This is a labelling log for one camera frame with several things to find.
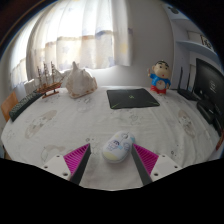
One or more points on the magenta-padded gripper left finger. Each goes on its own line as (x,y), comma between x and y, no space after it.
(58,165)

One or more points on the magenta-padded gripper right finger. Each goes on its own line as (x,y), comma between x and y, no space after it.
(163,165)

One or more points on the white cartoon-print computer mouse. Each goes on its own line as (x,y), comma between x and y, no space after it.
(118,146)

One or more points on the black mouse pad green lines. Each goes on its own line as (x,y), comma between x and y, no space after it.
(132,98)

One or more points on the white printed tablecloth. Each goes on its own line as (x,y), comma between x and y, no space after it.
(80,123)

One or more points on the black box device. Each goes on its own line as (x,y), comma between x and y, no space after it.
(206,111)

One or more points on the black keyboard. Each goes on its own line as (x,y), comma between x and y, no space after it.
(23,105)

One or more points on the black router with antennas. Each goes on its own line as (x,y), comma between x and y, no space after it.
(186,94)

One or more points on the orange wooden chair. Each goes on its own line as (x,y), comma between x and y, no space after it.
(8,105)

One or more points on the wooden model sailing ship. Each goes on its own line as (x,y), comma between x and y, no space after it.
(47,87)

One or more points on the large white conch shell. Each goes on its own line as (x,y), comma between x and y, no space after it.
(80,81)

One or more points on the cartoon boy figurine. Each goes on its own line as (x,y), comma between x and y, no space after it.
(160,77)

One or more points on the black monitor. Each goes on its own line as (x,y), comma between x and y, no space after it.
(210,83)

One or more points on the white star-print curtain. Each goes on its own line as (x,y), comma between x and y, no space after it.
(80,33)

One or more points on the white wall shelf unit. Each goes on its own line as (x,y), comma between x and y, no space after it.
(191,45)

